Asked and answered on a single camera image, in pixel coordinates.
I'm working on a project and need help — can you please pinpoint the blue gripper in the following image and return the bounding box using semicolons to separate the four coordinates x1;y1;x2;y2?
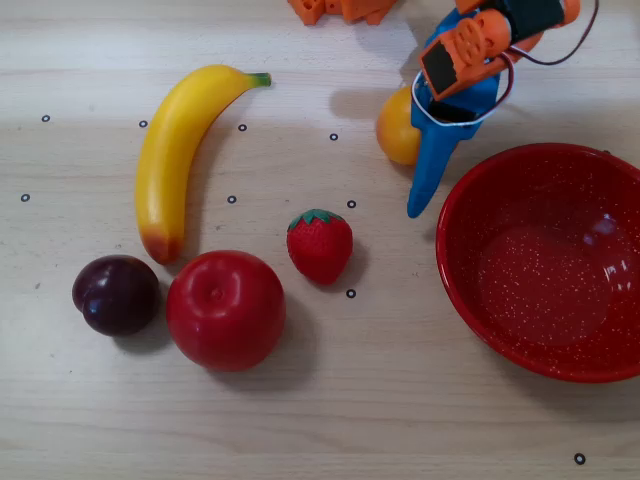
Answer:
406;7;502;220

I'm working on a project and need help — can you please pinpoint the orange robot base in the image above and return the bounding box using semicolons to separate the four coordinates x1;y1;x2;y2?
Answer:
287;0;404;27

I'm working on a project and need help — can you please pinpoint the red toy strawberry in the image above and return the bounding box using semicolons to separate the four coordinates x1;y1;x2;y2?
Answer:
286;208;355;287

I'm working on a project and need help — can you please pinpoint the yellow toy banana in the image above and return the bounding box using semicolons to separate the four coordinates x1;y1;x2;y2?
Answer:
135;64;273;266

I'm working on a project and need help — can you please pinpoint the red speckled bowl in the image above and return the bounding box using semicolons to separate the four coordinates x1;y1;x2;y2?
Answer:
435;142;640;385

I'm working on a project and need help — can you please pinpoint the dark purple toy plum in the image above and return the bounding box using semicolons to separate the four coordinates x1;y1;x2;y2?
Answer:
71;254;162;338

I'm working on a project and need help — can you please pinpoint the yellow-orange toy peach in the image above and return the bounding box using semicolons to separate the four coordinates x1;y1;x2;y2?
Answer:
375;87;423;167

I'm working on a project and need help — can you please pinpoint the red toy apple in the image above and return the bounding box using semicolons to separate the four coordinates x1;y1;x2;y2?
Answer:
165;249;288;373

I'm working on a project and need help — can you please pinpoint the white and red servo wire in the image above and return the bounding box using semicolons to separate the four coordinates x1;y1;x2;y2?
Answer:
479;0;600;124

